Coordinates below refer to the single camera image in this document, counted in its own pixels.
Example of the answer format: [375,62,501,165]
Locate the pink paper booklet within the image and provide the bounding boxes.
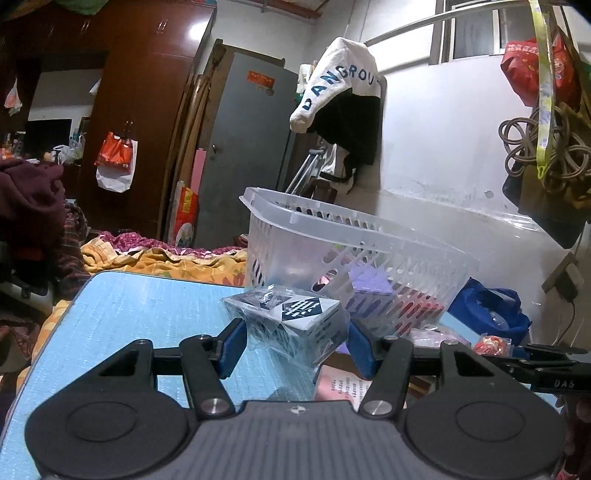
[318,364,417,412]

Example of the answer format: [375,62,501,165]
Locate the red white hanging bag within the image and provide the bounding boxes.
[95,130,139,193]

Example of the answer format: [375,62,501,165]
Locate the red door sign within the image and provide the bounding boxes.
[247,69,276,89]

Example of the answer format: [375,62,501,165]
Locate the yellow green strap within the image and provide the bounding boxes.
[527,0,558,182]

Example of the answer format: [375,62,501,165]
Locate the white pink plastic bag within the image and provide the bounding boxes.
[4,78,24,117]

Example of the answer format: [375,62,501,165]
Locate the orange red packet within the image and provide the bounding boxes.
[475,333,513,357]

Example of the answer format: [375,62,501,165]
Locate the pink red box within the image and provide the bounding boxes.
[392,285,447,336]

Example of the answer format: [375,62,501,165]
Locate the grey door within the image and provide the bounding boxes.
[194,50,302,251]

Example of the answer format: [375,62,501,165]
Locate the pink board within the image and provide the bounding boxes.
[191,147,207,195]

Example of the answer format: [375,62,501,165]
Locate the light purple box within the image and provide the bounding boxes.
[347,267,394,316]

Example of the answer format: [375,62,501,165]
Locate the window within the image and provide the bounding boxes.
[435,0,533,64]

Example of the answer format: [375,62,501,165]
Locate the metal crutches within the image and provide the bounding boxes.
[285,147,325,195]

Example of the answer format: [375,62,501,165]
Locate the black television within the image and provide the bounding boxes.
[25,119,74,156]

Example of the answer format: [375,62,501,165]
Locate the pink box in clear wrap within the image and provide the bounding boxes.
[409,324,472,348]

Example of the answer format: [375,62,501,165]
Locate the brown wooden wardrobe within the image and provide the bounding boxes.
[0,0,218,241]

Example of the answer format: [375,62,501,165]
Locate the white black hoodie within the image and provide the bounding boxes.
[289,37,385,195]

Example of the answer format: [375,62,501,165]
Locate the wooden sticks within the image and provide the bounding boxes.
[174,39,223,223]

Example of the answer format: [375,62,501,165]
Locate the plaid cloth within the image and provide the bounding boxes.
[45,202,92,302]

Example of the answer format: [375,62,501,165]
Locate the metal rod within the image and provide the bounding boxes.
[364,0,528,48]

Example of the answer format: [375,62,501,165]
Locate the maroon clothes pile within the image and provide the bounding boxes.
[0,159,68,260]

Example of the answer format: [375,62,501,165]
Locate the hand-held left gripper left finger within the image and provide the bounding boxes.
[93,318,249,422]

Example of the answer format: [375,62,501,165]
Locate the coiled grey rope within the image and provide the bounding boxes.
[498,104,591,195]

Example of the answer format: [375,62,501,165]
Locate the white plastic basket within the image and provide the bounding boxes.
[239,186,481,341]

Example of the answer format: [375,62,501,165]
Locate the grey power adapter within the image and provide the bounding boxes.
[542,262,585,302]

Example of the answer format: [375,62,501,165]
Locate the red yellow printed bag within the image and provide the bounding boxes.
[167,181,200,248]

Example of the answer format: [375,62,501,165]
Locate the blue shopping bag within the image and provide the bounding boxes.
[447,277,533,348]

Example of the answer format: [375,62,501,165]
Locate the brown hanging bag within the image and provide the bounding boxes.
[502,105,591,251]

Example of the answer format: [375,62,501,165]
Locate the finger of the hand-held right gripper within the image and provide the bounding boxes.
[509,343,591,359]
[488,357,591,394]

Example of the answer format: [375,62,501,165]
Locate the blue white box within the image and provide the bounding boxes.
[222,284,352,371]

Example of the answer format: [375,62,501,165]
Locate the orange floral blanket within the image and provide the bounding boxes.
[80,234,249,286]

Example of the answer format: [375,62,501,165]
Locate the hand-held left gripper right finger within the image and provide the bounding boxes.
[348,320,505,422]

